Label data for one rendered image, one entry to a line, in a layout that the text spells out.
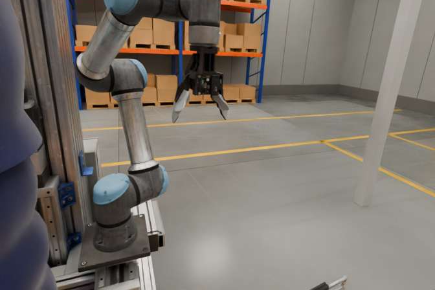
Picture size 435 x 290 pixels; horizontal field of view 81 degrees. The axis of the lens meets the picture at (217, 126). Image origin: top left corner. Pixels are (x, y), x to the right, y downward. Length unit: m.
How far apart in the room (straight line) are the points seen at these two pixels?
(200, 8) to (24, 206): 0.49
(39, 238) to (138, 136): 0.62
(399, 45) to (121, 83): 2.70
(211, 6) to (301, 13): 10.45
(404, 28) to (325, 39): 8.82
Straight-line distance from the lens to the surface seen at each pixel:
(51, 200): 1.06
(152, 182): 0.98
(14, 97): 0.32
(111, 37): 0.72
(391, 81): 3.13
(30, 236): 0.40
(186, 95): 0.65
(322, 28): 11.69
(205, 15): 0.62
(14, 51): 0.32
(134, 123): 0.96
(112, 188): 0.92
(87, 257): 1.03
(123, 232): 1.00
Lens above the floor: 1.72
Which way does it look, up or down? 17 degrees down
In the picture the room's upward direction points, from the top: 3 degrees clockwise
